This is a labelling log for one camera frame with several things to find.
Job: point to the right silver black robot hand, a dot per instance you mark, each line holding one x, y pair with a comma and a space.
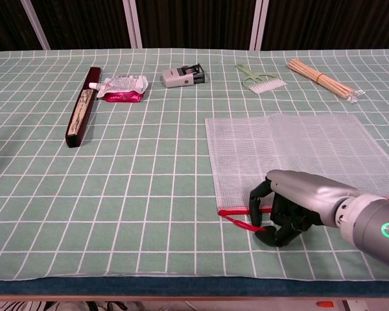
308, 191

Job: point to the white mesh zipper pouch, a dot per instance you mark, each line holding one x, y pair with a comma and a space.
278, 145

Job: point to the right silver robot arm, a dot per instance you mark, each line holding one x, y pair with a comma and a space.
372, 226

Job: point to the green white-grid tablecloth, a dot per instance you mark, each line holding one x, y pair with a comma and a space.
116, 194

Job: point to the pale green small brush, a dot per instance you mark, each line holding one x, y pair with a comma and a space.
263, 86

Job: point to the small orange object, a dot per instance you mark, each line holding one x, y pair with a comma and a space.
325, 304

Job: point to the bundle of wooden sticks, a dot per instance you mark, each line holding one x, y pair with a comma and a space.
314, 76

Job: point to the dark blue under cloth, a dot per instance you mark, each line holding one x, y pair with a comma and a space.
181, 287

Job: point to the grey black date stamp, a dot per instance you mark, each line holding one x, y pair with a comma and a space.
176, 78

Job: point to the black pleated curtain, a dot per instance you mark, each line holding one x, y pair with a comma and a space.
194, 22

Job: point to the crumpled red white spout pouch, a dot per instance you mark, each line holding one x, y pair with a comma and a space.
123, 88

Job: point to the dark wooden long box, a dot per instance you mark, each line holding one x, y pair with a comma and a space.
81, 110

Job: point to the white frame post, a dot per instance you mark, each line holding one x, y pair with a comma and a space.
258, 26
35, 24
133, 26

